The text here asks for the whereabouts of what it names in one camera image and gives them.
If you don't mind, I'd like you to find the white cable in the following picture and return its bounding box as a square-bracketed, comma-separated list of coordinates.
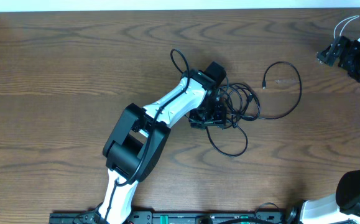
[333, 14, 360, 40]

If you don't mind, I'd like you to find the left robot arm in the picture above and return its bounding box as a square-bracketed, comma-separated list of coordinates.
[95, 62, 226, 223]

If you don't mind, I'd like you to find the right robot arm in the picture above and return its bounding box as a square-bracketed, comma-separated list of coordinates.
[284, 34, 360, 224]

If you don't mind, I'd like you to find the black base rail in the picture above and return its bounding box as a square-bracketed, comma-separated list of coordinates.
[48, 211, 288, 224]

